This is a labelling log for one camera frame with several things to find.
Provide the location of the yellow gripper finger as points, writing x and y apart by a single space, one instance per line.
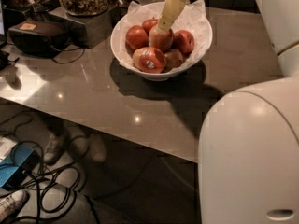
171 11

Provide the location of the central red yellow apple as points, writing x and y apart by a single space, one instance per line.
160 39

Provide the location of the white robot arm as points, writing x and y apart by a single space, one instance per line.
248 155

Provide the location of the white paper bowl liner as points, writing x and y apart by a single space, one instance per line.
194 17

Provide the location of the rear red apple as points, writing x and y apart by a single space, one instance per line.
148 24

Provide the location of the right red apple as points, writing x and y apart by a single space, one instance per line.
183 41

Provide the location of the left red apple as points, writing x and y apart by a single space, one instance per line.
136 37

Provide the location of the front yellowish apple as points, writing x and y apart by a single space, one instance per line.
174 59

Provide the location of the front stickered red apple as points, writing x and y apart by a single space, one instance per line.
149 60

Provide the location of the white ceramic bowl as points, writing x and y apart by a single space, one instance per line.
162 73

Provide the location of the dark grey display block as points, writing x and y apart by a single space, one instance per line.
88 31

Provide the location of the black VR headset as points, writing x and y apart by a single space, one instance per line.
39 38

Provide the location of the white sneaker under table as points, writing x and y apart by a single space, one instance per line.
54 148

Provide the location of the blue box on floor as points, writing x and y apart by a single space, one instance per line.
15 166

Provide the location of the white sneaker bottom left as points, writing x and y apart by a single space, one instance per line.
12 203

